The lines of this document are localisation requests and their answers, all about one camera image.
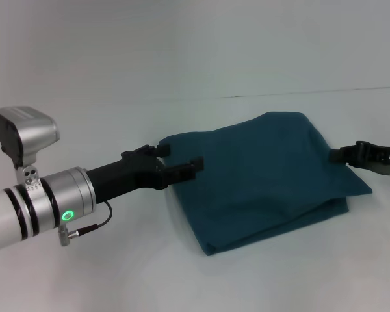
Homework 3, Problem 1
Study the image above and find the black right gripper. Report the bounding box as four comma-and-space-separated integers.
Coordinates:
329, 140, 390, 177

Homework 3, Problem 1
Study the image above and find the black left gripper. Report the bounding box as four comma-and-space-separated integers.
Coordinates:
86, 144, 205, 205

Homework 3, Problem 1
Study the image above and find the blue-green t-shirt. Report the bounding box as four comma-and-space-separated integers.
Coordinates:
157, 110, 374, 257

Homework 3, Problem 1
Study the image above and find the thin black cable with plug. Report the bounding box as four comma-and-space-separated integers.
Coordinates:
58, 201, 114, 248

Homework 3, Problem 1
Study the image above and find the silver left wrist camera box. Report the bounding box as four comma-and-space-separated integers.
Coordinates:
0, 105, 58, 170

